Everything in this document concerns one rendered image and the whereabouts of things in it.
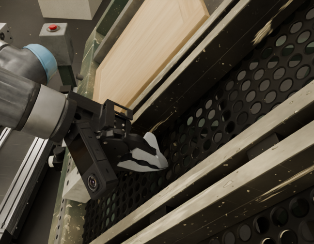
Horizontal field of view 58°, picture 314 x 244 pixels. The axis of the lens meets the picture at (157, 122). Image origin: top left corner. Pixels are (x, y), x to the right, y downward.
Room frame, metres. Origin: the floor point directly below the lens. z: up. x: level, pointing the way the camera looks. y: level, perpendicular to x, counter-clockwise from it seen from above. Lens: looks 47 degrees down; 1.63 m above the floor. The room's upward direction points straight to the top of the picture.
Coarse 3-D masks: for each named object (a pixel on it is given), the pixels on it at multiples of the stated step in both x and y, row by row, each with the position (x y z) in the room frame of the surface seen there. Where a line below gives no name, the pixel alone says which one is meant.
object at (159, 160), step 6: (144, 138) 0.32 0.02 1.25; (150, 138) 0.33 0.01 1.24; (150, 144) 0.31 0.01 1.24; (156, 144) 0.32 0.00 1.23; (132, 150) 0.28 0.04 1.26; (138, 150) 0.28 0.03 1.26; (156, 150) 0.29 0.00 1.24; (132, 156) 0.28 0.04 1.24; (138, 156) 0.28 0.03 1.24; (144, 156) 0.28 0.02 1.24; (150, 156) 0.28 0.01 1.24; (156, 156) 0.28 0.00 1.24; (162, 156) 0.30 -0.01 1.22; (150, 162) 0.28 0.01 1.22; (156, 162) 0.28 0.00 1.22; (162, 162) 0.29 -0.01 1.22
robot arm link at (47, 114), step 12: (48, 96) 0.30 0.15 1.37; (60, 96) 0.31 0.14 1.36; (36, 108) 0.27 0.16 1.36; (48, 108) 0.28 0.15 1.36; (60, 108) 0.29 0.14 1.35; (36, 120) 0.26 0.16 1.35; (48, 120) 0.27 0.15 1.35; (60, 120) 0.28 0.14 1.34; (24, 132) 0.26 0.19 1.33; (36, 132) 0.26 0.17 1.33; (48, 132) 0.26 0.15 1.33
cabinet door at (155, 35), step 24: (168, 0) 0.82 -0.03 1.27; (192, 0) 0.68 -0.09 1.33; (144, 24) 0.86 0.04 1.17; (168, 24) 0.71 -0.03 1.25; (192, 24) 0.59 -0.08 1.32; (120, 48) 0.91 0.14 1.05; (144, 48) 0.73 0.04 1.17; (168, 48) 0.61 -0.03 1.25; (96, 72) 0.97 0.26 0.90; (120, 72) 0.76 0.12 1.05; (144, 72) 0.62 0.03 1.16; (96, 96) 0.79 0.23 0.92; (120, 96) 0.64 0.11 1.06
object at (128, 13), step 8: (136, 0) 1.07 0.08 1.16; (144, 0) 1.07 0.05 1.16; (128, 8) 1.06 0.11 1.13; (136, 8) 1.07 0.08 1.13; (120, 16) 1.08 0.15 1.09; (128, 16) 1.06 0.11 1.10; (120, 24) 1.06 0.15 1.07; (112, 32) 1.06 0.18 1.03; (120, 32) 1.06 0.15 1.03; (104, 40) 1.08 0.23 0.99; (112, 40) 1.06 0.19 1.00; (104, 48) 1.06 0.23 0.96; (96, 56) 1.05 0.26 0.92; (104, 56) 1.06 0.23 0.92
